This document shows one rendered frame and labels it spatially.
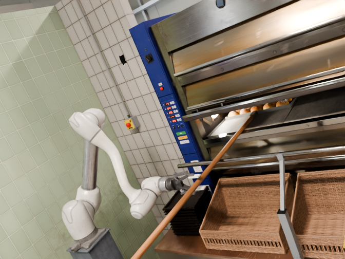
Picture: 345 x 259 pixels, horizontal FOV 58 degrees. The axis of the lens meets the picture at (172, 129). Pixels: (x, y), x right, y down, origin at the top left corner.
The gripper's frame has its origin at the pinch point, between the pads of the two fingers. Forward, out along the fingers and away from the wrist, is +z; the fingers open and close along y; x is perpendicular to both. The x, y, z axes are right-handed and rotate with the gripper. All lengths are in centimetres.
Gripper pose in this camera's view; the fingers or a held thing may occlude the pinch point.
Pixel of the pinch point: (197, 182)
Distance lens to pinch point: 175.0
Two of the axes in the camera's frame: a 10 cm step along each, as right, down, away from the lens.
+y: 3.8, 8.9, 2.4
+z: 7.6, -1.6, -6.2
